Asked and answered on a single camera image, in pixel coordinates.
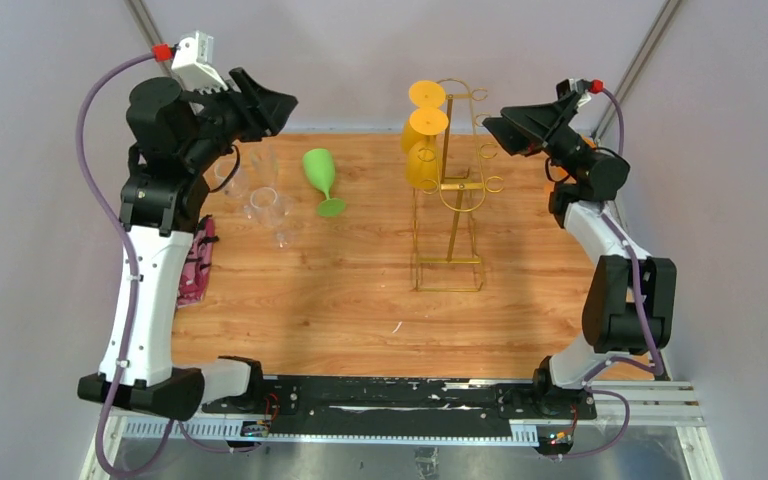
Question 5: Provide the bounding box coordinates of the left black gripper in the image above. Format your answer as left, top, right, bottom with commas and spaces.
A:
187, 66, 299, 167

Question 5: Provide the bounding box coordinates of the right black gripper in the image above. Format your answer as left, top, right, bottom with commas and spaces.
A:
483, 91, 595, 179

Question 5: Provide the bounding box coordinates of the clear wine glass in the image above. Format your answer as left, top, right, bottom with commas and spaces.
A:
247, 186, 292, 250
211, 144, 279, 202

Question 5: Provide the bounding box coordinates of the green plastic glass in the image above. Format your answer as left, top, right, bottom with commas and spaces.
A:
302, 148, 346, 217

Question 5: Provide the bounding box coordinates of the yellow plastic glass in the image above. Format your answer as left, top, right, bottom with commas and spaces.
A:
400, 80, 449, 153
405, 134, 439, 190

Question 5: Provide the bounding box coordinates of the orange plastic glass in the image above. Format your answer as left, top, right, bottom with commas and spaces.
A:
548, 132, 596, 182

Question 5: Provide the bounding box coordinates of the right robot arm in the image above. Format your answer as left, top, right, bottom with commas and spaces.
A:
482, 92, 677, 418

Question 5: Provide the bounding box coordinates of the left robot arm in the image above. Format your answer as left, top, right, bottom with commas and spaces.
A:
77, 68, 298, 421

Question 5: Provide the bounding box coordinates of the gold wine glass rack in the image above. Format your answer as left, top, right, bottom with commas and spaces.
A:
408, 78, 504, 293

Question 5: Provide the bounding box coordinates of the pink object beside table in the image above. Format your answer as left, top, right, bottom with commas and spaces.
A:
176, 215, 219, 309

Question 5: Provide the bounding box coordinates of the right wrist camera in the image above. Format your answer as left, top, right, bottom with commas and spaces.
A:
555, 78, 605, 107

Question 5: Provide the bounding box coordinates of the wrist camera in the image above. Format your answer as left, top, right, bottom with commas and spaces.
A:
555, 78, 605, 107
171, 30, 228, 94

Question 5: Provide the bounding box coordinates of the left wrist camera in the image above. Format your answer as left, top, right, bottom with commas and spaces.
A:
171, 30, 228, 94

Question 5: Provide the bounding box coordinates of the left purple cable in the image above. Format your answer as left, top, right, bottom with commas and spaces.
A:
75, 44, 177, 478

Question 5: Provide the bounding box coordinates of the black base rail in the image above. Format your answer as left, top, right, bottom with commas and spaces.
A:
201, 375, 597, 446

